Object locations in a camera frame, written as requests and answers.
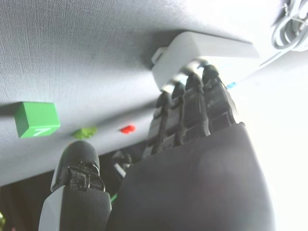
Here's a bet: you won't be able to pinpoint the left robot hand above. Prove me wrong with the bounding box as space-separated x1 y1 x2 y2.
38 61 275 231

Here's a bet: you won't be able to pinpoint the white power strip blue sockets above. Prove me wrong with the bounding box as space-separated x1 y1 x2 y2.
151 32 262 93

